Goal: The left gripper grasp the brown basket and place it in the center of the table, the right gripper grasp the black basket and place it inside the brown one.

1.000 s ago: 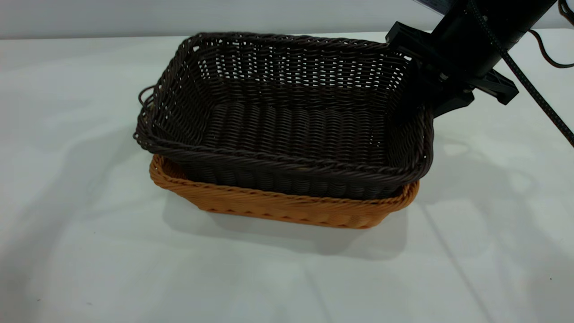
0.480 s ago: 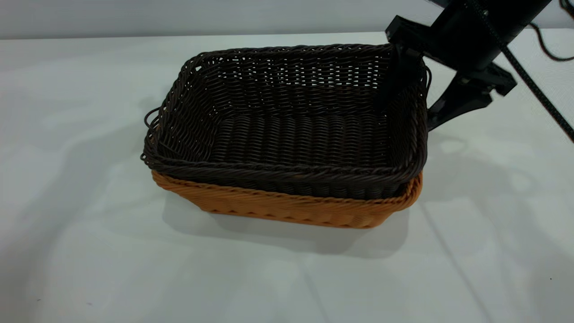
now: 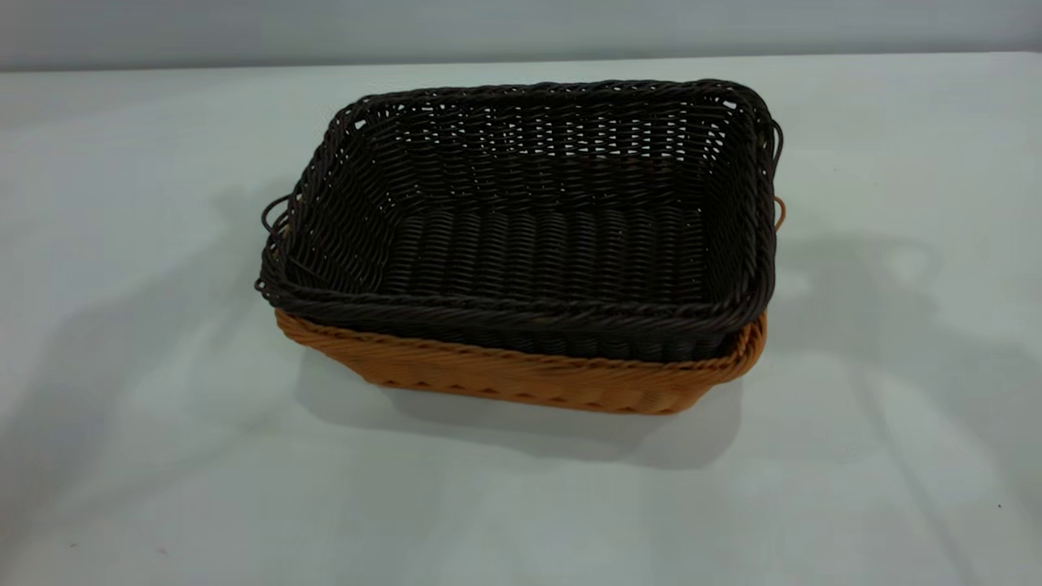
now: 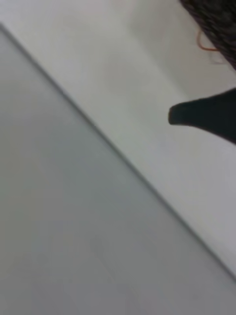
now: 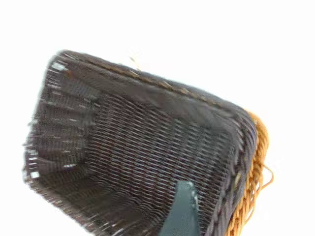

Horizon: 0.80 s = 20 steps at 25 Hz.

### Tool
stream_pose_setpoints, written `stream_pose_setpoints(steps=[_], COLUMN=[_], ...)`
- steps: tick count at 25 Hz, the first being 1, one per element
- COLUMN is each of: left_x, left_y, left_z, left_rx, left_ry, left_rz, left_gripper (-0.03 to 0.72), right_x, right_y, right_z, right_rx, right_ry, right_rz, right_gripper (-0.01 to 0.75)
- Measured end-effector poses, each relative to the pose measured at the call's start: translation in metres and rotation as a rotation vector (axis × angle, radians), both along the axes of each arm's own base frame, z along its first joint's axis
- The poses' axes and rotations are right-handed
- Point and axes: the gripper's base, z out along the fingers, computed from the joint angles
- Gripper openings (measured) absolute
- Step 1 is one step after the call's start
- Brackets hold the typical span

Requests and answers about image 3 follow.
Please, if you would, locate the light brown wicker basket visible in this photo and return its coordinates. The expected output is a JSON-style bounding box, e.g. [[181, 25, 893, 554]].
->
[[274, 195, 787, 416]]

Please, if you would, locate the dark brown wicker basket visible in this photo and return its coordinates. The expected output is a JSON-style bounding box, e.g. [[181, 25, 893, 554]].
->
[[255, 79, 785, 364]]

